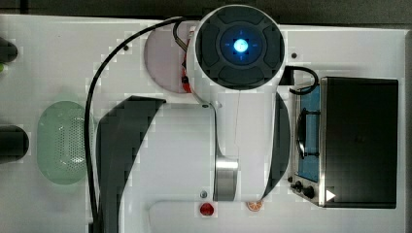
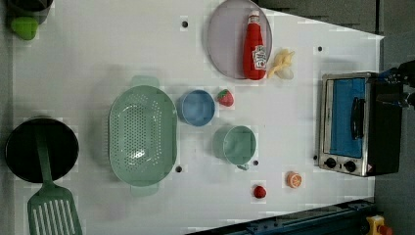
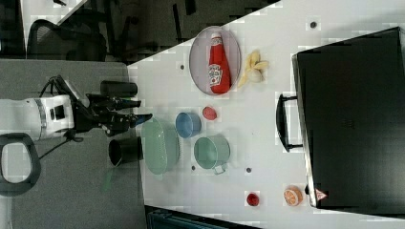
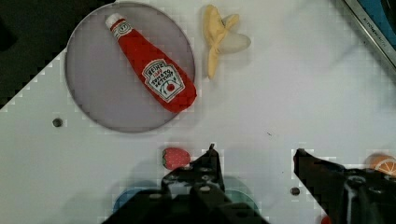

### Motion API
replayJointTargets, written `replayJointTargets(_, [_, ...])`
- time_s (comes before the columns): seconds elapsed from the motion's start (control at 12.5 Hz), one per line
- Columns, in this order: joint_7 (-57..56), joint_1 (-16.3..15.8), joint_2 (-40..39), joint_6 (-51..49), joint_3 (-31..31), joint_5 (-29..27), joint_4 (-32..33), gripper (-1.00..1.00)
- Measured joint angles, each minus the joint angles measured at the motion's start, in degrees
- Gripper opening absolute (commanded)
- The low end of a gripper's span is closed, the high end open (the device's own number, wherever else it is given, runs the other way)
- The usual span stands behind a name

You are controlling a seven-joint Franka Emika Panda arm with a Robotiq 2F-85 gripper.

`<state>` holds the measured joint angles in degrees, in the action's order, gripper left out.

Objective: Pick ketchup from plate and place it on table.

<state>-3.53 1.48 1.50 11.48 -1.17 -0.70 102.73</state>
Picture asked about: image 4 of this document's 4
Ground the plush orange slice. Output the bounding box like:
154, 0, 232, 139
366, 153, 396, 176

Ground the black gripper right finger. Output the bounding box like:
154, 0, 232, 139
293, 148, 396, 224

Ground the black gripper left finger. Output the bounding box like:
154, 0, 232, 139
161, 143, 225, 198

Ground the red plush ketchup bottle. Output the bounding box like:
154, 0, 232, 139
106, 13, 197, 113

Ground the green mug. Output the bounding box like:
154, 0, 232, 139
224, 176, 260, 213

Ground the plush peeled banana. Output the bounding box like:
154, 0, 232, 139
203, 5, 251, 79

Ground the toaster oven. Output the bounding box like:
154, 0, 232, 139
339, 0, 396, 70

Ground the small red plush tomato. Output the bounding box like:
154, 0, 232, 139
320, 217, 332, 224

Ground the blue bowl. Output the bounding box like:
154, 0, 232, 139
112, 187, 163, 214

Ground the plush strawberry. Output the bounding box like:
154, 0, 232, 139
163, 147, 191, 170

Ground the grey round plate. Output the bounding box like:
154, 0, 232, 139
64, 2, 195, 133

